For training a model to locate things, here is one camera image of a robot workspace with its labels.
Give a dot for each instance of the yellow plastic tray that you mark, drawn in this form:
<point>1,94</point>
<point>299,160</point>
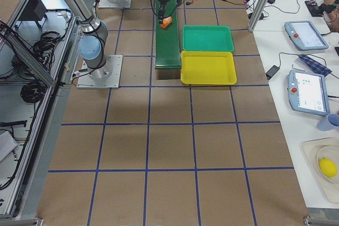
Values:
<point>208,68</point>

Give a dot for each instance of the yellow lemon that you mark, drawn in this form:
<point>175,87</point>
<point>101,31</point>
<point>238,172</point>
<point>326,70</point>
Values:
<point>327,167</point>

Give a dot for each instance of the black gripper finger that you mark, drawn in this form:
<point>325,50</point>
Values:
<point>161,12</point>

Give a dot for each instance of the blue teach pendant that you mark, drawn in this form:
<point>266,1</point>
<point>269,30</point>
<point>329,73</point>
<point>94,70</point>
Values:
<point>307,92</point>
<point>305,36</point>

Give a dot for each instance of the orange cylinder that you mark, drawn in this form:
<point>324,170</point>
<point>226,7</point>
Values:
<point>166,22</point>

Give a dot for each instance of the green plastic tray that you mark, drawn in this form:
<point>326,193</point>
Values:
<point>207,38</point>

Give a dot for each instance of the beige tray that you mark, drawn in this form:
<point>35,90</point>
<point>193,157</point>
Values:
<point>310,149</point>

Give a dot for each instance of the aluminium frame post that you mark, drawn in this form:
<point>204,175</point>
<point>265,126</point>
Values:
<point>260,1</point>

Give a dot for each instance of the blue teach pendant near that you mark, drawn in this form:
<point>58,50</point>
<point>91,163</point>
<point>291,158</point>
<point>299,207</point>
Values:
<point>307,92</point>

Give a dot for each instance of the light blue mug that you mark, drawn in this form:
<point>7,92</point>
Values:
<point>329,122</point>

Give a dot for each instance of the blue plaid cloth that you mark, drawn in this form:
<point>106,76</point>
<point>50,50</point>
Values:
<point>314,65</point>

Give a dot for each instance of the white bowl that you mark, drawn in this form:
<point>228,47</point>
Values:
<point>330,152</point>

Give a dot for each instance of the black power adapter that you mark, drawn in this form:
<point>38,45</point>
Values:
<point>272,71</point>

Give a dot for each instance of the green conveyor belt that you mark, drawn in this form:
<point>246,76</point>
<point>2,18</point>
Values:
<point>167,42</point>

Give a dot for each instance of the blue teach pendant far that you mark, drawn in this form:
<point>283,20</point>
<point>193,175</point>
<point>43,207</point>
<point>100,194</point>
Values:
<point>305,36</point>

